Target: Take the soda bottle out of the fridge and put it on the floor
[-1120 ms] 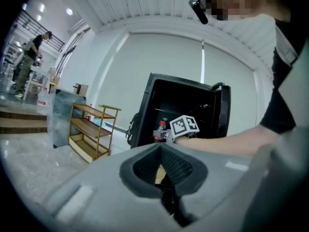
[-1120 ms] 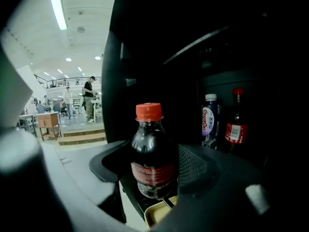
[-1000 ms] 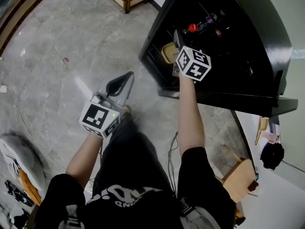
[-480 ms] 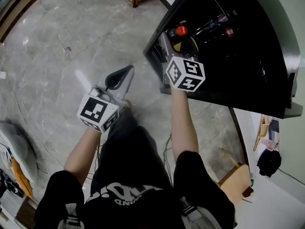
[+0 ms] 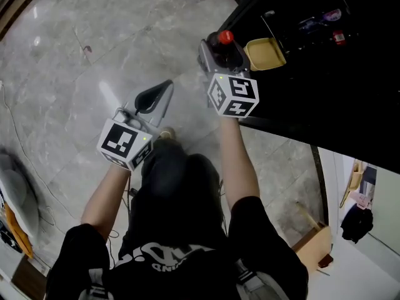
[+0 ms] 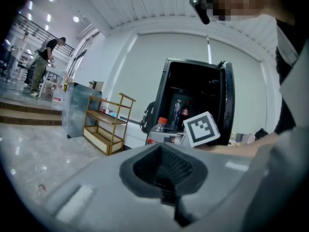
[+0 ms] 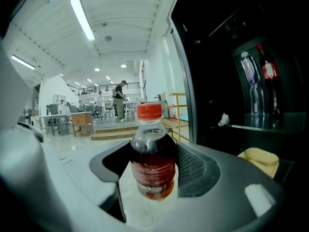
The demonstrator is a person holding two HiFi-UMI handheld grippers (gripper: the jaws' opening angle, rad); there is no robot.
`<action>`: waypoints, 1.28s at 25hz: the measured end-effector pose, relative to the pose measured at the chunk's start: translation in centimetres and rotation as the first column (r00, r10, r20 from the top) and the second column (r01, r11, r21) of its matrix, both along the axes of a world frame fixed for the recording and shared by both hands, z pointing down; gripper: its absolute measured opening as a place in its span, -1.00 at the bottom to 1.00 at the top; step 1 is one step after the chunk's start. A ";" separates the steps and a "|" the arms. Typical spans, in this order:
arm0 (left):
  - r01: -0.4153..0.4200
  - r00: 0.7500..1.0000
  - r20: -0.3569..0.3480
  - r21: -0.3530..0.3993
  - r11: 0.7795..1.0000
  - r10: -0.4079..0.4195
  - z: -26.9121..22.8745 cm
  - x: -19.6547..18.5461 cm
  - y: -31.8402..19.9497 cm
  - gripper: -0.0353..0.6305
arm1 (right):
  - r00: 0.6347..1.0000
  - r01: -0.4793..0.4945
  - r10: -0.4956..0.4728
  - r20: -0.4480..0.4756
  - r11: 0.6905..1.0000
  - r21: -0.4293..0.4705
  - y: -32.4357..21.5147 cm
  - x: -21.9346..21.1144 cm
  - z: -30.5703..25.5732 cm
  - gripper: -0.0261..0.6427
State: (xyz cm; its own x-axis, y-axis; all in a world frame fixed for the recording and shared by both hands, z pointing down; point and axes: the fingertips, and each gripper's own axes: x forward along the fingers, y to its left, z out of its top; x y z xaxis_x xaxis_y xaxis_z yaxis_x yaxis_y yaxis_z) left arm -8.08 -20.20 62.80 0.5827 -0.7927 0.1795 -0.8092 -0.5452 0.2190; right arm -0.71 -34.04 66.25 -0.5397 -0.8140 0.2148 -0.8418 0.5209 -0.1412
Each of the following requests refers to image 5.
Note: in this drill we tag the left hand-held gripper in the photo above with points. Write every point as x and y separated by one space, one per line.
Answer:
120 142

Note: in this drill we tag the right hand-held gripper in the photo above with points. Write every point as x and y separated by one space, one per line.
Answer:
232 95

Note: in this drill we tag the dark soda bottle red cap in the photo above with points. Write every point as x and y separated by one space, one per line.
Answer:
225 37

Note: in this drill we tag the black fridge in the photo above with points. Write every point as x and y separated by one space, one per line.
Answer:
312 105

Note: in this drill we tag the person's left forearm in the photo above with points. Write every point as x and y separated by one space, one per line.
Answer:
103 195

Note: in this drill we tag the person's right forearm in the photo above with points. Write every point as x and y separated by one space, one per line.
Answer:
239 161

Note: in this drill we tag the person's beige shoe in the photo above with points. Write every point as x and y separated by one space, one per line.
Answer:
167 132

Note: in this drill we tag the yellow plastic tray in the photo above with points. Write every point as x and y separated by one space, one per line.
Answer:
265 55

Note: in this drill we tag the metal ladle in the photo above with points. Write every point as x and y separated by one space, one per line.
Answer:
268 22

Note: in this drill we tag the person's black trousers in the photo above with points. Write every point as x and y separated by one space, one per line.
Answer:
175 180

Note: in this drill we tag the dark blue food packet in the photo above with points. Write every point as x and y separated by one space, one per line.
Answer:
312 23

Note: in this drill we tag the red can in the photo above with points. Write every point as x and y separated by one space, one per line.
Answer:
339 37

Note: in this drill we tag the purple lidded cup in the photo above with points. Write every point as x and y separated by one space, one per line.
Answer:
332 14

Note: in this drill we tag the person's black printed t-shirt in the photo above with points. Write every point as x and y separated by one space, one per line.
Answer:
175 261

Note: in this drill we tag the grey cushion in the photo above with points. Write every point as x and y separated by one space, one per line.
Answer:
18 192

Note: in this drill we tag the wooden stick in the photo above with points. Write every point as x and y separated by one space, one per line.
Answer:
307 216

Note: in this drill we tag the yellow chair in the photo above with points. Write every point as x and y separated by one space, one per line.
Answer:
354 180

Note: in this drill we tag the orange cloth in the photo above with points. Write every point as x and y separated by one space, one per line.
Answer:
20 233

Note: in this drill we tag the pink box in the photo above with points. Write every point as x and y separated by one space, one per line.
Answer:
365 200

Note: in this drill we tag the black garment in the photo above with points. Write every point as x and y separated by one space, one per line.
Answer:
357 223

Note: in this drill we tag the brown small block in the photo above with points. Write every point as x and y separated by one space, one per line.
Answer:
326 261

